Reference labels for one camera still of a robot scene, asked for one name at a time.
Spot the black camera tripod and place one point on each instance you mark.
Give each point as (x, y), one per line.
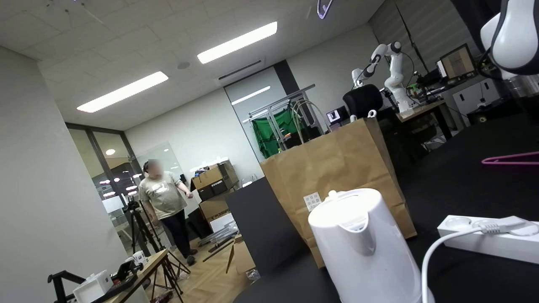
(141, 236)

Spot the white power strip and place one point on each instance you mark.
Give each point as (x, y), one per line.
(494, 242)

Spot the rectangular ceiling light panel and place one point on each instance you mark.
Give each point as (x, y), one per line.
(238, 43)
(122, 92)

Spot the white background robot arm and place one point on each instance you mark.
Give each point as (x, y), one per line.
(397, 73)

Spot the black metal stand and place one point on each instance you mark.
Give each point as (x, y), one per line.
(60, 280)

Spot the white cabinet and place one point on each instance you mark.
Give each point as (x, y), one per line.
(474, 95)

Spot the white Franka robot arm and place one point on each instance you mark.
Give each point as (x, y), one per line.
(516, 34)

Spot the green hanging cloth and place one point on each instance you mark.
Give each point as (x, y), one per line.
(267, 135)

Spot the wooden work table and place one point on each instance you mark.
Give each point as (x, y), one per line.
(144, 270)

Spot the brown paper bag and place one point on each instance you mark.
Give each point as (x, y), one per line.
(338, 169)

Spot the person in light shirt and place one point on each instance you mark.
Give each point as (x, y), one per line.
(163, 196)

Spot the grey box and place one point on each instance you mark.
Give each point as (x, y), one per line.
(264, 225)

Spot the wooden desk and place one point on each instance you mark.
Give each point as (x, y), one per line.
(422, 110)

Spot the stacked cardboard boxes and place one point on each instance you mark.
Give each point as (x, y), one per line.
(217, 179)

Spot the small white box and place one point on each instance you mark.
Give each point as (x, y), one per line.
(94, 287)

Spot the white electric kettle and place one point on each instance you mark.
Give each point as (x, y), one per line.
(365, 247)

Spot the low cardboard box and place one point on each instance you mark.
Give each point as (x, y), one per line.
(215, 206)

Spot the black office chair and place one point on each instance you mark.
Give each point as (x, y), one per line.
(363, 100)

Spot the computer monitor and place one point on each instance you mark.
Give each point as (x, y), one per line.
(456, 61)

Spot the metal clothes rack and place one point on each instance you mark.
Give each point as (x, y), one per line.
(304, 98)

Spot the small dark screen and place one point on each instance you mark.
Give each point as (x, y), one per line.
(336, 117)

